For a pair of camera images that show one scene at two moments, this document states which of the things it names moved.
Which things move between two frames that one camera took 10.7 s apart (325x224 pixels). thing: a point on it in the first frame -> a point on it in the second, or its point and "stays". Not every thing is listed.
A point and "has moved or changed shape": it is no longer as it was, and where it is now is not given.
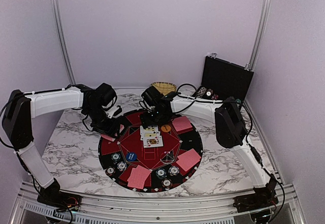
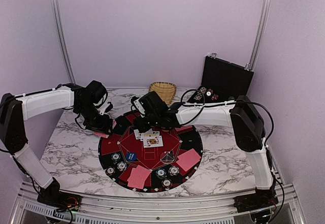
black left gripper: [109, 129] -> [103, 125]
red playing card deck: [110, 137] has moved or changed shape
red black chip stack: [110, 170] stays
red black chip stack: [166, 183] stays
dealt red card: [188, 159] stays
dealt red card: [138, 176] stays
